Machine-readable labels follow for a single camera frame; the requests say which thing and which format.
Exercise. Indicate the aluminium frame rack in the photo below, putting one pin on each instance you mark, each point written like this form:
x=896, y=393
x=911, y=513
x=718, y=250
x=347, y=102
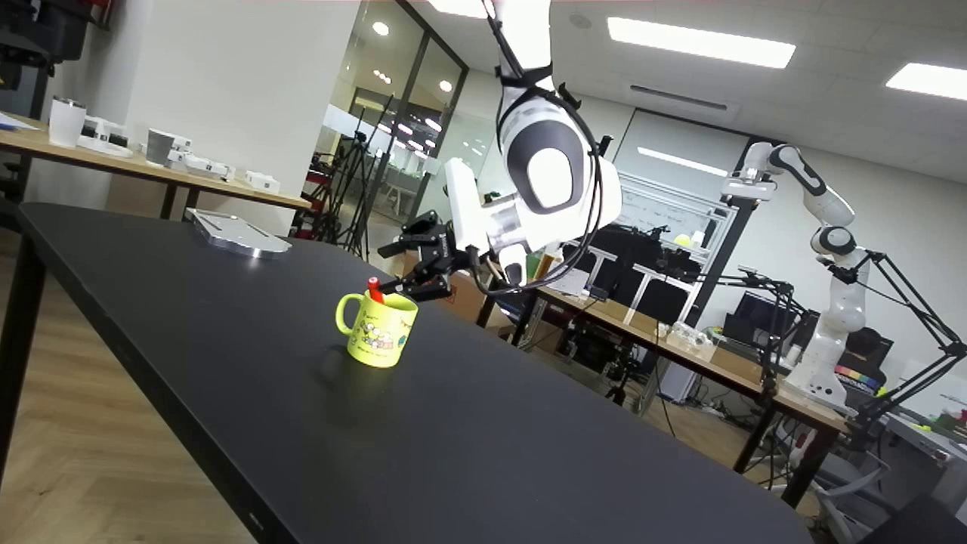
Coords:
x=667, y=200

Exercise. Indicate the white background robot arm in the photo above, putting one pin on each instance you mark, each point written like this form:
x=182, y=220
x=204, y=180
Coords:
x=835, y=243

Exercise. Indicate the yellow-green mug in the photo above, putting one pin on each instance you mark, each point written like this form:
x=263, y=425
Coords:
x=381, y=334

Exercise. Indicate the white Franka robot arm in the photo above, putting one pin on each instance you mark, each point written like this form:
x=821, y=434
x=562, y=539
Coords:
x=545, y=160

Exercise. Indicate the long ceiling light panel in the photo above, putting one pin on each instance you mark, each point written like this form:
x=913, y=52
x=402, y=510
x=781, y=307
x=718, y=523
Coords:
x=698, y=44

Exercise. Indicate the cardboard box with red label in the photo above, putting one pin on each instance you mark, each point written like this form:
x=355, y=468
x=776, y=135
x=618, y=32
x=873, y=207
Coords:
x=466, y=304

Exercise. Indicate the tall black boom stand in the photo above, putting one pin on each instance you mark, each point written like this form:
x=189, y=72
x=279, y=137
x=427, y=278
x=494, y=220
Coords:
x=568, y=98

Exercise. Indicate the black camera tripod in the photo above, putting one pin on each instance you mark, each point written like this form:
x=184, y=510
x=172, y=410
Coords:
x=352, y=191

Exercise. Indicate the long wooden table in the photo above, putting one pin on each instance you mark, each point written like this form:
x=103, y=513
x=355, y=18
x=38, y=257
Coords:
x=123, y=160

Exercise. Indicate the wooden desk with black legs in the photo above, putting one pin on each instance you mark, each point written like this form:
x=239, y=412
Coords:
x=695, y=358

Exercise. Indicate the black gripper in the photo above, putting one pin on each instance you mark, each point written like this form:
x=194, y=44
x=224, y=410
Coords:
x=466, y=257

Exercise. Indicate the black computer monitor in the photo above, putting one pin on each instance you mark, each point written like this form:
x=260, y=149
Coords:
x=865, y=358

